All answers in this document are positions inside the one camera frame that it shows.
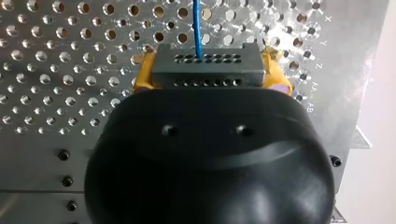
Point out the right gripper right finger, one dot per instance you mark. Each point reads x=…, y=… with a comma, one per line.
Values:
x=277, y=77

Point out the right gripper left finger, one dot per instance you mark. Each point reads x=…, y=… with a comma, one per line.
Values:
x=144, y=76

